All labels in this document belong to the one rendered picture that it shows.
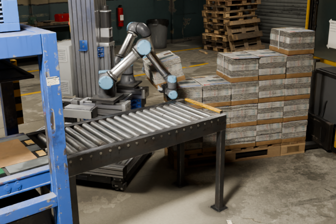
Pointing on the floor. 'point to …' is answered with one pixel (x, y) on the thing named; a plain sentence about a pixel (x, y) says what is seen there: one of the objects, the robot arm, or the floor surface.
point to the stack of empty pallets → (228, 13)
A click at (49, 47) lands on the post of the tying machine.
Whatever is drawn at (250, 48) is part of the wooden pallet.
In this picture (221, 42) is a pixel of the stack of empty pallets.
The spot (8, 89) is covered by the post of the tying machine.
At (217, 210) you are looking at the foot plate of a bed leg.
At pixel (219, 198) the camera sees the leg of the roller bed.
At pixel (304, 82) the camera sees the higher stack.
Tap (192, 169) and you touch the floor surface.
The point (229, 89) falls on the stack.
